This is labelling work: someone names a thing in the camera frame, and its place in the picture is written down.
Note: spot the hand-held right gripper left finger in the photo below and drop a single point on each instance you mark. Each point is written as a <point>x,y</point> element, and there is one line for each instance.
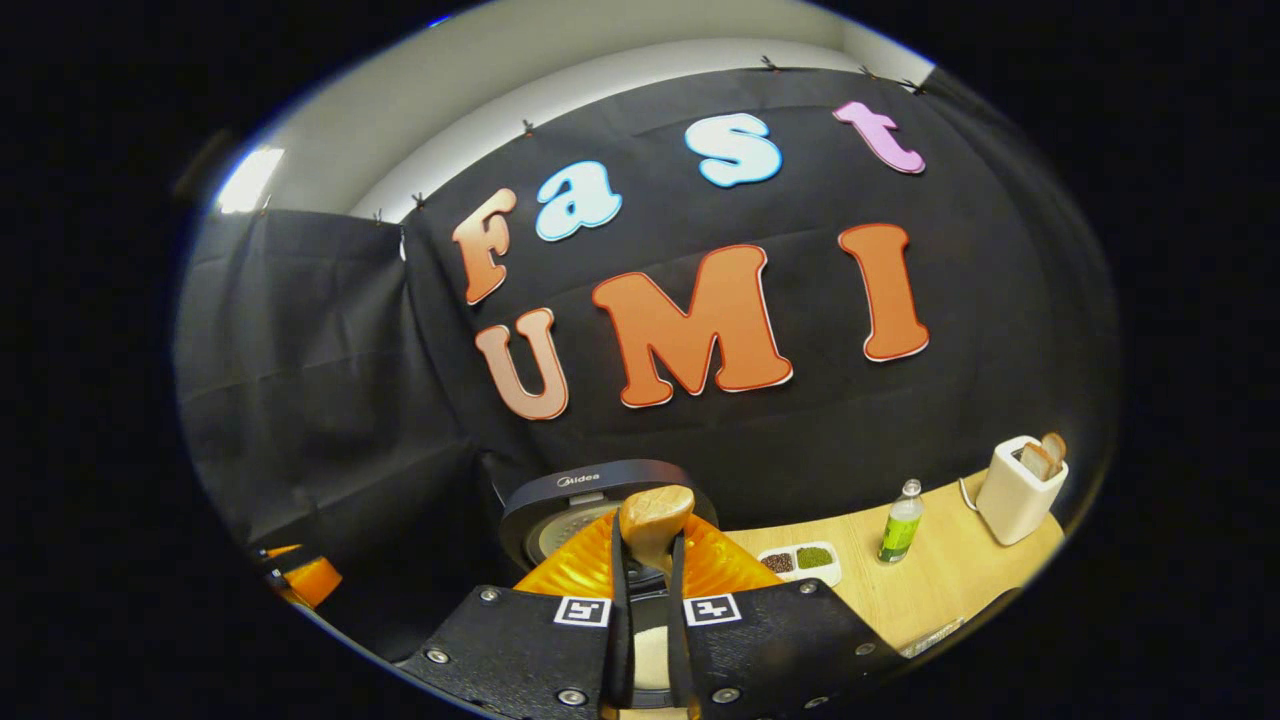
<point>620,610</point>

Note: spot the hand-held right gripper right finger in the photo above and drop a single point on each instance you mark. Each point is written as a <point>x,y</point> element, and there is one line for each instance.
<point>676,620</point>

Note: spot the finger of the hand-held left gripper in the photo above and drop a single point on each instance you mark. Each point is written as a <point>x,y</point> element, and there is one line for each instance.
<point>315,580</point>
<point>282,550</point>

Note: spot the wooden spoon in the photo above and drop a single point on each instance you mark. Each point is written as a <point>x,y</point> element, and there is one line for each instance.
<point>655,515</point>

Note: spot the black rice cooker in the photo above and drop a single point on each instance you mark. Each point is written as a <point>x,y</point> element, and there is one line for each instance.
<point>600,482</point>

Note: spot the white divided bean dish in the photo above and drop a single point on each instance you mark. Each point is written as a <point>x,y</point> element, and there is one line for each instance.
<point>800,560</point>

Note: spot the green label drink bottle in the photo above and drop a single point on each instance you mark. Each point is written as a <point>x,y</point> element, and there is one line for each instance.
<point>900,528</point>

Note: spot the white toaster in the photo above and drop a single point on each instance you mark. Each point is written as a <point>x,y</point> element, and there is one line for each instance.
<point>1015,500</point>

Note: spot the toasted bread slice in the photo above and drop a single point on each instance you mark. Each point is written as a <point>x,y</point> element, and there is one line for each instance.
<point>1055,448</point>
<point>1035,462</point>

